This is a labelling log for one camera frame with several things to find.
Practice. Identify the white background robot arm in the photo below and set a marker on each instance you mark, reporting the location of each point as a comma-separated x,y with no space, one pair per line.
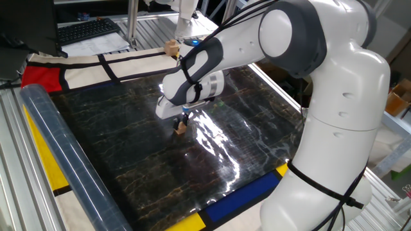
186,22

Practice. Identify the small wooden cube block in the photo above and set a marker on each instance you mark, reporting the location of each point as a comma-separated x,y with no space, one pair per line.
180,129

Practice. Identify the open cardboard box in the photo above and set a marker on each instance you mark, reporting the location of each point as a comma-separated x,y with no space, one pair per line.
398,99

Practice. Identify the black marble pattern mat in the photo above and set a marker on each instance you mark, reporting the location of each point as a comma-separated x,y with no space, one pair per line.
144,154

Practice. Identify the aluminium frame post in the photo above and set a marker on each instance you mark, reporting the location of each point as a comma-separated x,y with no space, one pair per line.
132,22
228,9

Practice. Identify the small blue red object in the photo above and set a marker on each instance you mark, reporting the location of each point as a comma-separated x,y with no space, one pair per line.
84,16

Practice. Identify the black monitor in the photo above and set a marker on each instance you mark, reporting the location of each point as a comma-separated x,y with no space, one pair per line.
25,25

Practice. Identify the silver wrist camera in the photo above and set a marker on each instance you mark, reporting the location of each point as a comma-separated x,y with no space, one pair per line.
196,105

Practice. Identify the cardboard box with tools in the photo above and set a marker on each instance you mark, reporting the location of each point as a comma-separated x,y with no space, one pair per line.
273,72

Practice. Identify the green plastic piece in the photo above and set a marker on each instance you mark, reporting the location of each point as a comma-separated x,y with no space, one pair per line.
401,171

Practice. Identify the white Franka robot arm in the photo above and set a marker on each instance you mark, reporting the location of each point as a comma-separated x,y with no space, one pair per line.
346,128

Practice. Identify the Mondrian pattern tablecloth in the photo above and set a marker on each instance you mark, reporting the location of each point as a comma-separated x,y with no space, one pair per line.
86,75

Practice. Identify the notched wooden block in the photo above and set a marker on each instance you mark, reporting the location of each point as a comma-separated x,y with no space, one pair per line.
171,48

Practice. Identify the white paper sheets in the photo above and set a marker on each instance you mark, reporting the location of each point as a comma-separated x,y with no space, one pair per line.
96,46

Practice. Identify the black keyboard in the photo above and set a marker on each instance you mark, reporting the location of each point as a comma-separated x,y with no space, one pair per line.
86,30

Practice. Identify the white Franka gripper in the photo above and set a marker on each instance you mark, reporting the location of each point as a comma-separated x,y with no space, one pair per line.
167,111

